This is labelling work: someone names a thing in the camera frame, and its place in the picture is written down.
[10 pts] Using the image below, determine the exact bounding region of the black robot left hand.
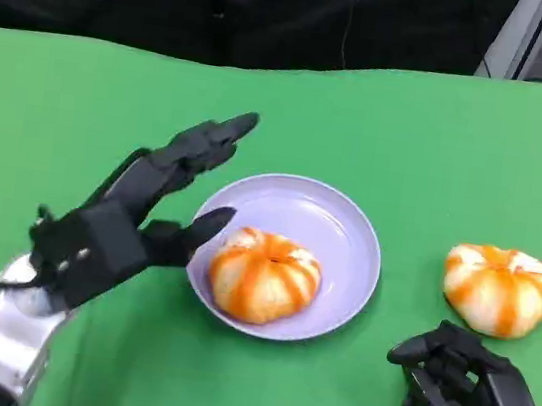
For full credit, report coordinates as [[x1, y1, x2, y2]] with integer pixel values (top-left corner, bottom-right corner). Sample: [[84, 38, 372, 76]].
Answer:
[[18, 83, 262, 335]]

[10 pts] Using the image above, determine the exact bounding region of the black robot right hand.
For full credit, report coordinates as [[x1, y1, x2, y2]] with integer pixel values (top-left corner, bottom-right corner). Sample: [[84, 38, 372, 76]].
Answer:
[[379, 311, 542, 406]]

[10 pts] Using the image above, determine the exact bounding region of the lilac plate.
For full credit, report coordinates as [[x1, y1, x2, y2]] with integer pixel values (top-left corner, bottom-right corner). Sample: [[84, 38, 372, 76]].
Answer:
[[177, 161, 393, 354]]

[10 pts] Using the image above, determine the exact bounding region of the orange white toy bread roll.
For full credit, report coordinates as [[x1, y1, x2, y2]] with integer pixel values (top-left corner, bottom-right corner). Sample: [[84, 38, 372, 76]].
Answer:
[[201, 221, 328, 334], [435, 238, 542, 345]]

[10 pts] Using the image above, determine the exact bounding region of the grey metal frame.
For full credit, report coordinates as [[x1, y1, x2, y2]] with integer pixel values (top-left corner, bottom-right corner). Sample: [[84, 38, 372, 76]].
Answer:
[[474, 0, 542, 86]]

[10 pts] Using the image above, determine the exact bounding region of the green table cloth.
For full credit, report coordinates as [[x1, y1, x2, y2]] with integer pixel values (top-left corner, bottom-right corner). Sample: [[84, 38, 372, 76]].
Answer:
[[0, 2, 542, 406]]

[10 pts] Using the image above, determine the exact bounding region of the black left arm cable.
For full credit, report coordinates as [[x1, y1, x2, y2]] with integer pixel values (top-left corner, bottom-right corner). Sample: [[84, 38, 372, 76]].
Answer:
[[0, 273, 47, 329]]

